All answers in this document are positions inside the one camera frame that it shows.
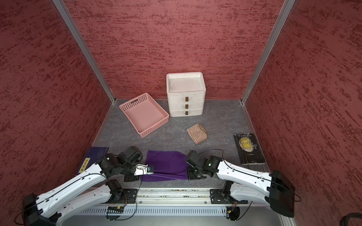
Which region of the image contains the pink plastic basket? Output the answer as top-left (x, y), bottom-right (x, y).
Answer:
top-left (119, 93), bottom-right (169, 138)

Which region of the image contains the black moon book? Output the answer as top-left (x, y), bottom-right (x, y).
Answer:
top-left (233, 133), bottom-right (266, 165)

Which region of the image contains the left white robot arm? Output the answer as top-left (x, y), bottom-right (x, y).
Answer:
top-left (21, 146), bottom-right (143, 226)

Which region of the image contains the aluminium corner post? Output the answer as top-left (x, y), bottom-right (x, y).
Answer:
top-left (241, 0), bottom-right (296, 105)
top-left (52, 0), bottom-right (117, 105)

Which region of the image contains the black cable bottom right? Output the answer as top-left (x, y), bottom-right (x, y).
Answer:
top-left (339, 212), bottom-right (362, 226)

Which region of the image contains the striped beige dishcloth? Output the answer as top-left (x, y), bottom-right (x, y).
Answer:
top-left (186, 123), bottom-right (208, 144)

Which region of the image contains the right aluminium corner post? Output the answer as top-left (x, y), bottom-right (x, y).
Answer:
top-left (241, 0), bottom-right (296, 105)

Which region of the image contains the left aluminium corner post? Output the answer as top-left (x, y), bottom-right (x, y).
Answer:
top-left (52, 0), bottom-right (117, 105)

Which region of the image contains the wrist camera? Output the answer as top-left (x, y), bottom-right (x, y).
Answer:
top-left (186, 150), bottom-right (201, 168)
top-left (134, 164), bottom-right (154, 176)

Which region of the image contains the dark blue book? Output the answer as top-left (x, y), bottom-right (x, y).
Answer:
top-left (76, 147), bottom-right (109, 175)

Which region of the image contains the white three-drawer organizer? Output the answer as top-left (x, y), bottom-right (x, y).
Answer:
top-left (166, 72), bottom-right (206, 117)

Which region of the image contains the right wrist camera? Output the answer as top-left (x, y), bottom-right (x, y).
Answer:
top-left (186, 150), bottom-right (201, 168)

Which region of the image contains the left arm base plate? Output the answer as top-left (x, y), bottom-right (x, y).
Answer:
top-left (113, 188), bottom-right (139, 206)

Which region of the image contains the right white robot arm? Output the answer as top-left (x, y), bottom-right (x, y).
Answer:
top-left (186, 151), bottom-right (296, 218)

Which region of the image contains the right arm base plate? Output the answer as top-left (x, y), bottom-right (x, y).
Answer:
top-left (209, 189), bottom-right (248, 204)

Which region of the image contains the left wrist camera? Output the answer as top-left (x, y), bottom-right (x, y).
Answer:
top-left (134, 164), bottom-right (154, 176)

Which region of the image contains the purple dishcloth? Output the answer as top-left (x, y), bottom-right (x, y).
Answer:
top-left (142, 150), bottom-right (189, 182)

